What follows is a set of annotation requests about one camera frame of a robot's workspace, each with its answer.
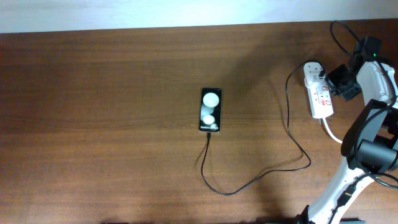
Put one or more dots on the white USB charger plug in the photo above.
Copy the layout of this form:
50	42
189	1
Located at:
314	74

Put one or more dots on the white power strip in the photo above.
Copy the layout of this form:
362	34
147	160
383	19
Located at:
320	101

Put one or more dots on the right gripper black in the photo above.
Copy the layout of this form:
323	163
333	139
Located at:
329	78

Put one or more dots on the black Galaxy flip phone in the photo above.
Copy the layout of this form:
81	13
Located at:
210	110

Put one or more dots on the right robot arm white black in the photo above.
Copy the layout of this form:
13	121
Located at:
369	148

